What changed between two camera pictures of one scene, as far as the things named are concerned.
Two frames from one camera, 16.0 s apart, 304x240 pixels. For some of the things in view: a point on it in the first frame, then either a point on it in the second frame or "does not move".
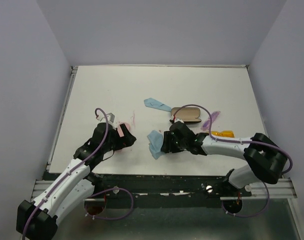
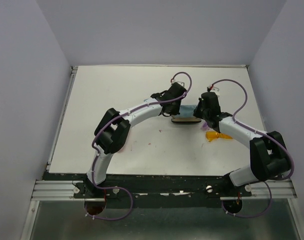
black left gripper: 127,140 → 176,111
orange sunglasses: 223,134 does not move
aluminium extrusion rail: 280,188 does not move
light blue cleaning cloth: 156,140 → 186,111
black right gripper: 168,136 → 197,112
